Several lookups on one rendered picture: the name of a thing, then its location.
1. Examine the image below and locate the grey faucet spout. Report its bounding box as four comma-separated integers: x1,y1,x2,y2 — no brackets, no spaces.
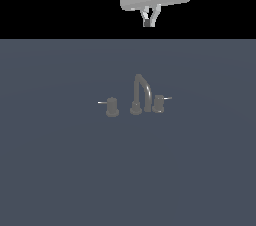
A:
129,73,154,116

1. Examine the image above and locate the grey faucet handle valve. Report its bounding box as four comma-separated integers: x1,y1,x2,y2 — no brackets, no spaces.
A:
97,96,120,118
151,94,173,114

